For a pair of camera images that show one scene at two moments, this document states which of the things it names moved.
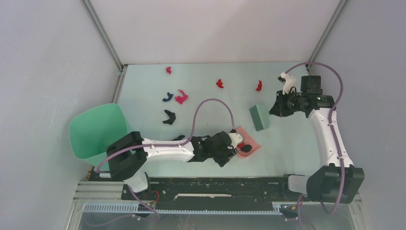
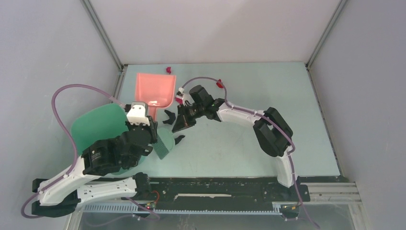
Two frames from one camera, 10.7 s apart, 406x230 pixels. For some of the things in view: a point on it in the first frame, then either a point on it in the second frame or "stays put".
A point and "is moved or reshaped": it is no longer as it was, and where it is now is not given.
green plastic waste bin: [91, 132] stays put
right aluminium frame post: [340, 5] stays put
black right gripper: [279, 109] -> [184, 120]
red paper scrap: [219, 84] stays put
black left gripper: [228, 154] -> [152, 125]
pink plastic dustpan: [248, 140] -> [157, 90]
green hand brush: [260, 117] is moved or reshaped
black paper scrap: [172, 116] stays put
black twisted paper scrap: [179, 138] stays put
